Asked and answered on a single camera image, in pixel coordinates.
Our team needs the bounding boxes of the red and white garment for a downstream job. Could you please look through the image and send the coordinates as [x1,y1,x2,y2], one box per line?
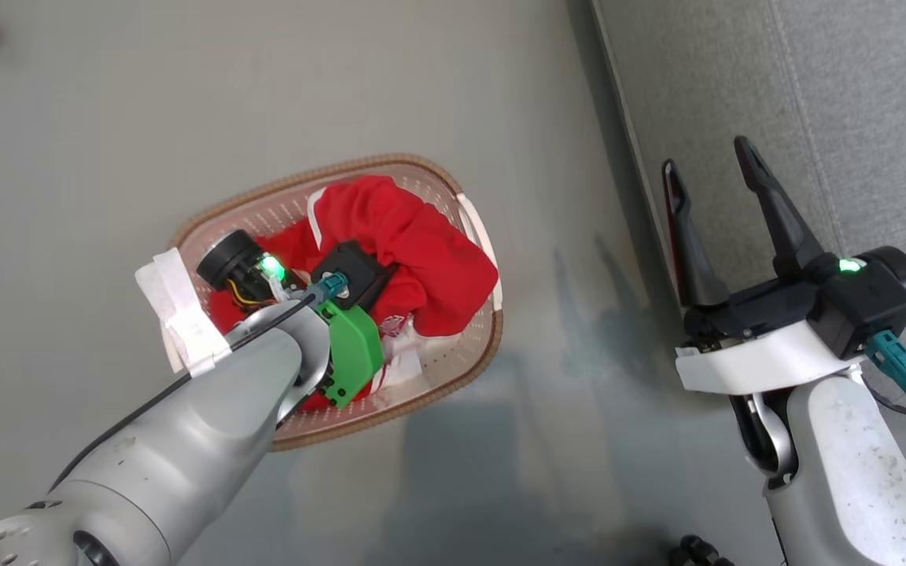
[208,175,500,414]

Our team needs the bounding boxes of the grey fabric sofa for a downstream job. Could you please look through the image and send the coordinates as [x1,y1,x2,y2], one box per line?
[590,0,906,555]

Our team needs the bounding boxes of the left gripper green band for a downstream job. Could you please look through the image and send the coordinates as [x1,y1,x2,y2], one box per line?
[196,229,385,409]

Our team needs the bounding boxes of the cream perforated laundry basket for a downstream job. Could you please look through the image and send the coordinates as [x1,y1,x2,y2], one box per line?
[135,153,505,453]

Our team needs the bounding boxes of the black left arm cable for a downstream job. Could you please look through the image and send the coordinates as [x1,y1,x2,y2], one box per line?
[50,292,320,492]

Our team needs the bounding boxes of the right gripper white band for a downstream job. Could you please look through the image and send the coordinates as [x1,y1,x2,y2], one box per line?
[662,135,906,395]

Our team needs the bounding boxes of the teal left camera connector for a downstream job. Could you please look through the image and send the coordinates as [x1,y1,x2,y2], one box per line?
[313,272,348,303]

